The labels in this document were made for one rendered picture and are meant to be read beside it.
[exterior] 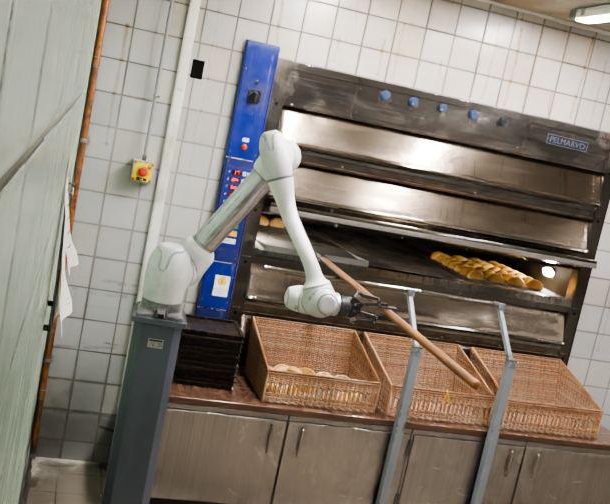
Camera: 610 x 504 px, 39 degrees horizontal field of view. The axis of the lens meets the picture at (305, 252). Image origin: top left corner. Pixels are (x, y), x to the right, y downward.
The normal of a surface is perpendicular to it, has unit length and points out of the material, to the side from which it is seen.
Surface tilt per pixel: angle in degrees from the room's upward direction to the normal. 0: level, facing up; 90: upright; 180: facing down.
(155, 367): 90
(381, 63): 90
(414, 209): 70
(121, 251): 90
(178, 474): 90
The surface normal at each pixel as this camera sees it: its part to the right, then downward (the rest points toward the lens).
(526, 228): 0.29, -0.15
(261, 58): 0.24, 0.19
